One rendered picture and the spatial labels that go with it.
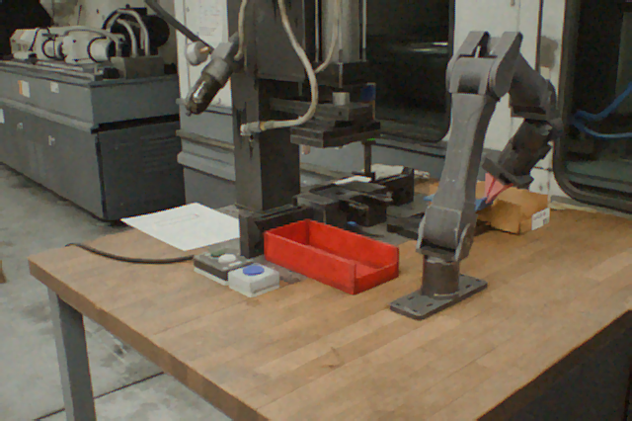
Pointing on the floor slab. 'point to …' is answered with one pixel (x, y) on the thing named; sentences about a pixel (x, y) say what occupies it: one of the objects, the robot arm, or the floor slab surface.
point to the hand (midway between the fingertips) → (488, 199)
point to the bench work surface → (352, 326)
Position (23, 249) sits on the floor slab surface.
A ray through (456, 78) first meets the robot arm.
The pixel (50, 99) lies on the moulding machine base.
